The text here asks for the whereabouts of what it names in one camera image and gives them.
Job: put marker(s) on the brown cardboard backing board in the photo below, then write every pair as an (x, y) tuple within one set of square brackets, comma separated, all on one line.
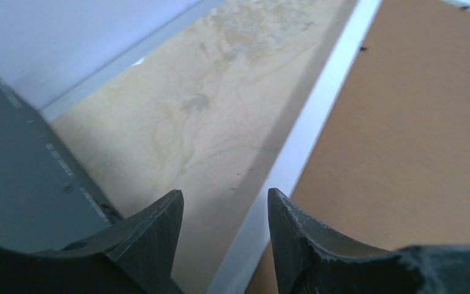
[(391, 167)]

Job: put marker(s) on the dark network switch box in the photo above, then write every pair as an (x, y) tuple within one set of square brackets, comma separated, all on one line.
[(47, 199)]

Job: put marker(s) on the white picture frame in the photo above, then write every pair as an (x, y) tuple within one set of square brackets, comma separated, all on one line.
[(242, 258)]

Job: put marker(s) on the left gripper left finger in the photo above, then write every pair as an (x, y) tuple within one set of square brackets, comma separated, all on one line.
[(135, 255)]

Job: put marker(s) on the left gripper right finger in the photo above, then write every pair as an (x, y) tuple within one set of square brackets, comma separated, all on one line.
[(312, 257)]

